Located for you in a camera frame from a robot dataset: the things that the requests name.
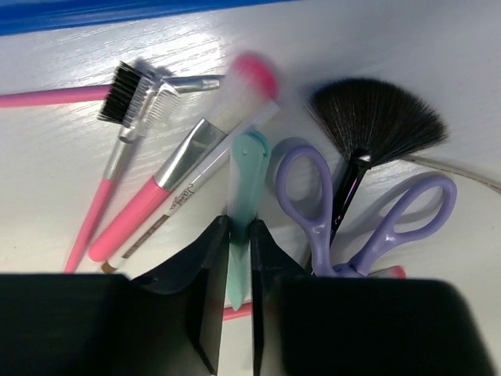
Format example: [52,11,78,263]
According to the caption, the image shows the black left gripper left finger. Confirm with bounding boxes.
[1,216,229,375]

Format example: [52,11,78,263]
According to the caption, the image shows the teal folding razor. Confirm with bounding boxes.
[226,131,271,310]

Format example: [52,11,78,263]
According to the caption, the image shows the white eyeliner pencil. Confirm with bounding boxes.
[100,52,281,274]

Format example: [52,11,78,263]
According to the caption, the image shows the long thin pink brush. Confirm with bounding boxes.
[1,74,224,108]

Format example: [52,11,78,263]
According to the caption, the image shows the black fan brush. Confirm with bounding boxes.
[308,78,448,236]

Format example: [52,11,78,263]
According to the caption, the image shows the silver hair clip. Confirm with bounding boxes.
[402,156,500,193]

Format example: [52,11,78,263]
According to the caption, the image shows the purple eyelash curler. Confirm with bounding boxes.
[275,143,458,278]

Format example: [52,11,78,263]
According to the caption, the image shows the blue plastic organizer bin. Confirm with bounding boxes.
[0,0,306,36]

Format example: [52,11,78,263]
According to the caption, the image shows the pink flat brush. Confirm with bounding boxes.
[88,116,238,262]

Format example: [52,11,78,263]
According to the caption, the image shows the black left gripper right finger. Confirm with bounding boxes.
[250,220,496,375]

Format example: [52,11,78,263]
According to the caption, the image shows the pink brow comb brush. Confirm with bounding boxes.
[63,62,179,273]

